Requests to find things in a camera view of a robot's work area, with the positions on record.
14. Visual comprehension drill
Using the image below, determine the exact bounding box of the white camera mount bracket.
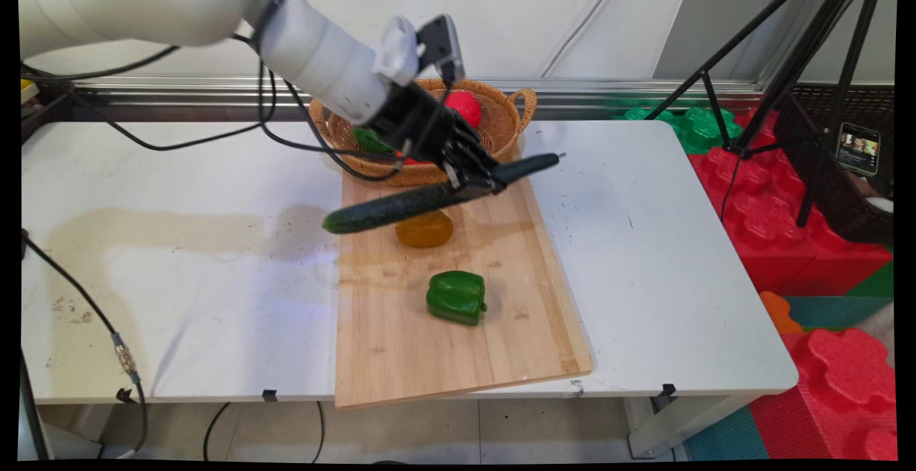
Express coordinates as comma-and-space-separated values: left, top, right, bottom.
371, 14, 421, 87

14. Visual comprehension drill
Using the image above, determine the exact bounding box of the black smartphone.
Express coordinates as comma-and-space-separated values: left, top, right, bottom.
835, 122, 882, 177

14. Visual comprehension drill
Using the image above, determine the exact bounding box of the teal foam mat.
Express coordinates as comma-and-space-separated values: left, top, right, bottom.
782, 295, 896, 331

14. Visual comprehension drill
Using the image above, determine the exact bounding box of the black woven chair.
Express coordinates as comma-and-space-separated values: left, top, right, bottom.
772, 84, 896, 246

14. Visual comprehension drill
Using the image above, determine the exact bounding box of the white table leg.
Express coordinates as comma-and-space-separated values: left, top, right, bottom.
621, 393, 754, 460

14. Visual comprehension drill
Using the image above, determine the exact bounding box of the wooden cutting board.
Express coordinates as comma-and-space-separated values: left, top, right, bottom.
333, 143, 594, 410

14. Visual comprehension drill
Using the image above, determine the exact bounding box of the green toy bell pepper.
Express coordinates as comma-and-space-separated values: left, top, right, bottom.
426, 271, 489, 327

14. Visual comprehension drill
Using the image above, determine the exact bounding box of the aluminium wall rail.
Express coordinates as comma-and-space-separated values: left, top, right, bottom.
72, 76, 765, 99

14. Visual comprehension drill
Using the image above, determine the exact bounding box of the woven wicker basket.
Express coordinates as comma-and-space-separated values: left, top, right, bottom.
308, 78, 537, 188

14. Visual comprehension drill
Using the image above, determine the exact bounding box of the orange foam piece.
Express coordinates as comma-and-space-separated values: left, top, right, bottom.
758, 290, 804, 335

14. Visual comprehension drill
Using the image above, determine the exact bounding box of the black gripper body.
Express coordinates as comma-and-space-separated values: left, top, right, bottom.
364, 83, 460, 165

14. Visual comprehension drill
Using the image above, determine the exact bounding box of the yellow toy potato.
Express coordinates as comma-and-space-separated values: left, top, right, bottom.
394, 209, 455, 249

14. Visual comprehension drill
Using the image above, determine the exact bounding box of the black strap on arm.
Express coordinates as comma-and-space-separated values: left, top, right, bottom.
252, 0, 303, 31

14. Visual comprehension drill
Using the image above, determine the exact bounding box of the long dark green cucumber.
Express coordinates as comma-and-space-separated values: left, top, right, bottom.
321, 152, 567, 236

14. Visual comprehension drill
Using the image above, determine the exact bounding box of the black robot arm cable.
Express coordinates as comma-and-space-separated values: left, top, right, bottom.
20, 33, 459, 183

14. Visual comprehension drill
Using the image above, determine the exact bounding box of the green foam block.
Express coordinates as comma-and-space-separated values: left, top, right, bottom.
610, 104, 744, 155

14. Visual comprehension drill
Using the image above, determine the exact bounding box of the small green toy vegetable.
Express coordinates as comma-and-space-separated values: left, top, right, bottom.
351, 125, 396, 157

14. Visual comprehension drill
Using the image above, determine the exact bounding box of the black cable under table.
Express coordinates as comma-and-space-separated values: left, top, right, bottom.
310, 400, 327, 464
202, 401, 234, 462

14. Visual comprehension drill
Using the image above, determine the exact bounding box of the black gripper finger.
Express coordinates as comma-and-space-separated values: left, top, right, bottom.
452, 125, 507, 187
435, 143, 494, 198

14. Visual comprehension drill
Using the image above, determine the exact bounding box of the red toy tomato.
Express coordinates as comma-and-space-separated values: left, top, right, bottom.
444, 89, 482, 129

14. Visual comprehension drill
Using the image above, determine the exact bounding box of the large red foam block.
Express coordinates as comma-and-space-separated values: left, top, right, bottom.
686, 107, 895, 298

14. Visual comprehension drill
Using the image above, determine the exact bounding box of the black cable with metal connector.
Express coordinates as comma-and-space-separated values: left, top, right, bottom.
20, 230, 149, 460

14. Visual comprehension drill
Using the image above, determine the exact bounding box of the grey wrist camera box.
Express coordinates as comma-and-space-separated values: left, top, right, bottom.
416, 14, 467, 87

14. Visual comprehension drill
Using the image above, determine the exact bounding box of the black camera tripod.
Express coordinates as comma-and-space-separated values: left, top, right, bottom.
644, 0, 890, 229

